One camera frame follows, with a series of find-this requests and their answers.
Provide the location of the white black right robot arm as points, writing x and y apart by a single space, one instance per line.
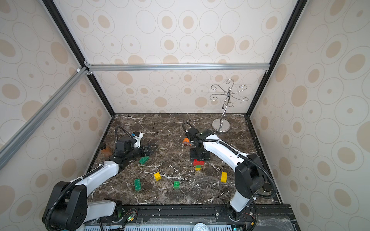
251 178

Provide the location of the aluminium left diagonal rail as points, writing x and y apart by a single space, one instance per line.
22 135

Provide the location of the yellow long lego brick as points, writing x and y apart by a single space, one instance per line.
224 177

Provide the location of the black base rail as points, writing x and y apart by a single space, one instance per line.
265 217

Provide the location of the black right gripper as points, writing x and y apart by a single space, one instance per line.
199 155

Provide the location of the red long lego brick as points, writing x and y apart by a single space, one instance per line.
198 163

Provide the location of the black vertical frame post left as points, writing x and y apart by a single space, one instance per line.
63 28

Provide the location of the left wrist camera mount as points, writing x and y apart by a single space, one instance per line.
137 136

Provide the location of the brown cup at left wall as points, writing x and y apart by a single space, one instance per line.
105 150

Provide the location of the green long lego brick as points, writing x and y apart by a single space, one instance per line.
143 160
137 184

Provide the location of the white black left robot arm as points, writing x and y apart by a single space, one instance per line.
68 208

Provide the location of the aluminium horizontal back rail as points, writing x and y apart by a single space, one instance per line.
178 67

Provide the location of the black round knob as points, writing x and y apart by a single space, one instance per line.
267 187

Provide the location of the black vertical frame post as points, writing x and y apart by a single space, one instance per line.
297 11
63 28

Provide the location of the yellow rounded lego brick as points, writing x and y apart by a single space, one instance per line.
157 176

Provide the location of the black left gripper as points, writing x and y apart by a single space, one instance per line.
145 152

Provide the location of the chrome jewelry stand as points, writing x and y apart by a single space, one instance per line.
221 125

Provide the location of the black vertical frame post right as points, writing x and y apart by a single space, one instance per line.
297 11

